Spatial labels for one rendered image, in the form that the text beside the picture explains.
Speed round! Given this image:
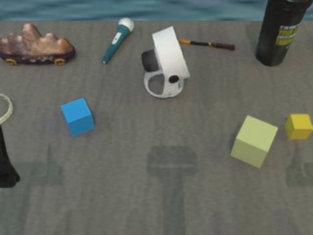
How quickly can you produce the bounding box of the blue cube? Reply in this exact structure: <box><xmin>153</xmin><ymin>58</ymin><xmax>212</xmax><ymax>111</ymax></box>
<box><xmin>60</xmin><ymin>97</ymin><xmax>95</xmax><ymax>137</ymax></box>

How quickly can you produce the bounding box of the pale green cube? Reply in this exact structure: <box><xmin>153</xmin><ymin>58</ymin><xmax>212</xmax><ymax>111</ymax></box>
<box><xmin>230</xmin><ymin>115</ymin><xmax>279</xmax><ymax>169</ymax></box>

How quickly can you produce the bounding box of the small yellow cube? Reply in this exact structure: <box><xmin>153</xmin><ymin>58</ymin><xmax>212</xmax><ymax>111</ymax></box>
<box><xmin>285</xmin><ymin>113</ymin><xmax>313</xmax><ymax>140</ymax></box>

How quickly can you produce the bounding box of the white desk fan device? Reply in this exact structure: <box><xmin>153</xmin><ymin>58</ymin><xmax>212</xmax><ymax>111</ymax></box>
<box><xmin>141</xmin><ymin>26</ymin><xmax>191</xmax><ymax>99</ymax></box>

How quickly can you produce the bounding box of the teal microphone white head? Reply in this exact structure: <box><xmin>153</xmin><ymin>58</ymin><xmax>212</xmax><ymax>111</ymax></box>
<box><xmin>101</xmin><ymin>17</ymin><xmax>135</xmax><ymax>65</ymax></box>

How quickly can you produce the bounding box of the thin brown paintbrush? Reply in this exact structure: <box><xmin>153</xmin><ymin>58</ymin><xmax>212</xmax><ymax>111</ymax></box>
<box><xmin>178</xmin><ymin>39</ymin><xmax>236</xmax><ymax>51</ymax></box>

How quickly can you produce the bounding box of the bronze toy car purple base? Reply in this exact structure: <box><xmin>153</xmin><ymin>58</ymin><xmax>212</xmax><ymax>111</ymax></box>
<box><xmin>0</xmin><ymin>23</ymin><xmax>76</xmax><ymax>67</ymax></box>

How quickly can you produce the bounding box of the black bottle yellow label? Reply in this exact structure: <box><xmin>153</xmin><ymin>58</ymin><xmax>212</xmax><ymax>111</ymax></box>
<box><xmin>255</xmin><ymin>0</ymin><xmax>308</xmax><ymax>67</ymax></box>

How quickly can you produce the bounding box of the white ring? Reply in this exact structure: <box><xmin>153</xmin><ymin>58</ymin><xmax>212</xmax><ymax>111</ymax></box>
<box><xmin>0</xmin><ymin>94</ymin><xmax>14</xmax><ymax>123</ymax></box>

